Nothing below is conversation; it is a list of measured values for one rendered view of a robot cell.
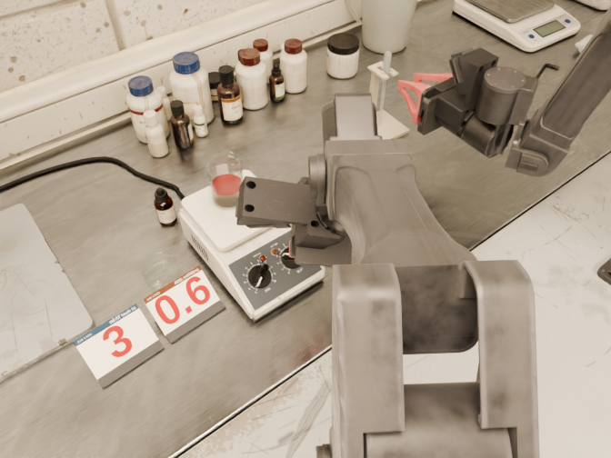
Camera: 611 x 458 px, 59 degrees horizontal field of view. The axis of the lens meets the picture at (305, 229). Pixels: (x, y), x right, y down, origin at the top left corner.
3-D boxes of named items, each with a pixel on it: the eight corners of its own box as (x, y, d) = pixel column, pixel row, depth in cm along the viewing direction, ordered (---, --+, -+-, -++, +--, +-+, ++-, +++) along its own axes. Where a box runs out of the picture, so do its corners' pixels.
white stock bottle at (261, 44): (278, 76, 116) (276, 40, 110) (265, 87, 113) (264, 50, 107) (259, 71, 118) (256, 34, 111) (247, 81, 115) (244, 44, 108)
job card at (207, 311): (225, 307, 77) (223, 291, 74) (171, 343, 73) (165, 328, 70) (202, 281, 80) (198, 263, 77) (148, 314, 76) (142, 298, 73)
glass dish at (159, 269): (188, 269, 82) (185, 260, 80) (165, 295, 78) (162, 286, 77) (159, 255, 83) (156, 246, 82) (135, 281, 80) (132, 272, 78)
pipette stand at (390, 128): (409, 133, 103) (419, 74, 94) (376, 148, 100) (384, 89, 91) (382, 112, 108) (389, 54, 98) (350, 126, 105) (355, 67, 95)
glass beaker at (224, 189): (203, 201, 79) (195, 159, 73) (230, 183, 82) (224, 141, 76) (230, 222, 77) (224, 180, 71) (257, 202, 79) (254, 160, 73)
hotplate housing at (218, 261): (326, 280, 80) (328, 246, 74) (253, 326, 75) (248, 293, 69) (245, 196, 92) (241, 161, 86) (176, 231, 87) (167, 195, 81)
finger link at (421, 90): (390, 69, 87) (431, 96, 82) (423, 55, 90) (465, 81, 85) (385, 104, 92) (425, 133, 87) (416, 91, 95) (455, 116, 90)
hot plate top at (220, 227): (292, 215, 78) (292, 211, 77) (221, 254, 73) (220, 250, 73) (247, 171, 84) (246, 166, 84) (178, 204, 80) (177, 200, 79)
